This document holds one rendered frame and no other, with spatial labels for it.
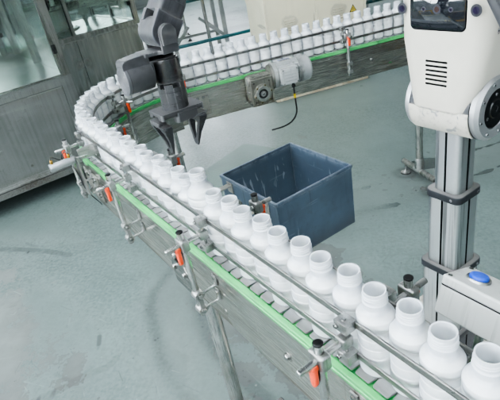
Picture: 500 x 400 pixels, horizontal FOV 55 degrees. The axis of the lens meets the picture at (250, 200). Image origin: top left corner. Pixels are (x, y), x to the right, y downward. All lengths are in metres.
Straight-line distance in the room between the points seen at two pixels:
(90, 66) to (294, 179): 4.55
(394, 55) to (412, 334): 2.33
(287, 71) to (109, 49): 3.97
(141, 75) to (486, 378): 0.76
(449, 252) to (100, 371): 1.66
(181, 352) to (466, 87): 1.71
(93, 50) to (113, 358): 4.29
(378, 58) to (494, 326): 2.21
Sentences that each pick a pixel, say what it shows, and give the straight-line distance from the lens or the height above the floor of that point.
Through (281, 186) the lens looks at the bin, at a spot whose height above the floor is 0.80.
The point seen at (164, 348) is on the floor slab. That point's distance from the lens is 2.44.
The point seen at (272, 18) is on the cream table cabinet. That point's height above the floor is 0.83.
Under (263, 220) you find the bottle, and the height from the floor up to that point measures 1.15.
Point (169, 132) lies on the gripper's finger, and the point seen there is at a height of 1.32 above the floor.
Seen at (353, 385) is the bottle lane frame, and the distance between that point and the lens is 0.86.
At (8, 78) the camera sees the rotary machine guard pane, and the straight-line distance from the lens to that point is 4.03.
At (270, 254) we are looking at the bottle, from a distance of 0.92.
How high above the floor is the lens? 1.66
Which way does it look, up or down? 29 degrees down
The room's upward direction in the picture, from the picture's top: 11 degrees counter-clockwise
